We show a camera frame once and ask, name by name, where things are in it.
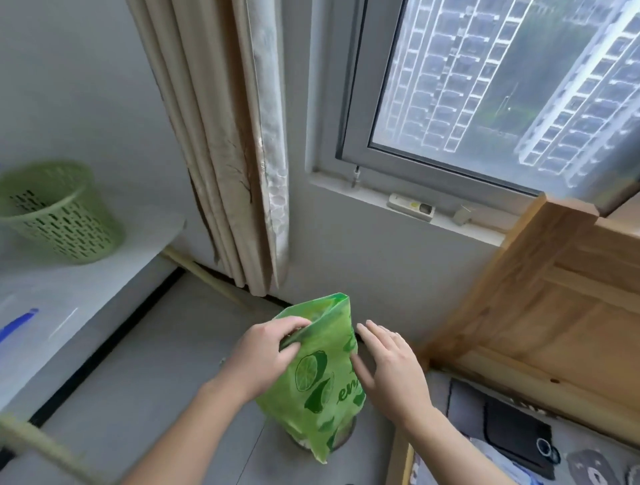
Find person's left hand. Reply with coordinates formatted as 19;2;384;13
219;316;312;403

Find person's right hand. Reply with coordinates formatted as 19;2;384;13
349;320;435;426

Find green printed plastic bag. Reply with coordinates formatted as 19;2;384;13
255;292;367;465

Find person's left forearm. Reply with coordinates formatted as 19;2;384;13
117;372;248;485

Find person's right forearm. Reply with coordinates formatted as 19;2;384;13
397;404;518;485

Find round metal trash bin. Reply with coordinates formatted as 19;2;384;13
287;416;359;453

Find pale wooden stick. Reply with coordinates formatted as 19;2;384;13
160;247;267;314

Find white remote control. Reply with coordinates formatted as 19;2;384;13
387;193;436;223

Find black flat pouch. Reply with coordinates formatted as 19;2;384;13
482;397;557;481

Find beige patterned curtain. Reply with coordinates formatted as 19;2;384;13
125;0;291;297

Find grey printed bed sheet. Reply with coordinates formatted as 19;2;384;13
410;369;640;485

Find green perforated plastic basket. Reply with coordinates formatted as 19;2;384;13
0;160;126;265

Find blue pen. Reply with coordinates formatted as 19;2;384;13
0;307;40;343

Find pale wooden pole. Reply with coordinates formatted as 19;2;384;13
0;412;122;485

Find grey framed window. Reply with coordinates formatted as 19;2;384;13
305;0;640;248

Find wooden bed frame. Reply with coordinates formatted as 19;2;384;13
384;194;640;485

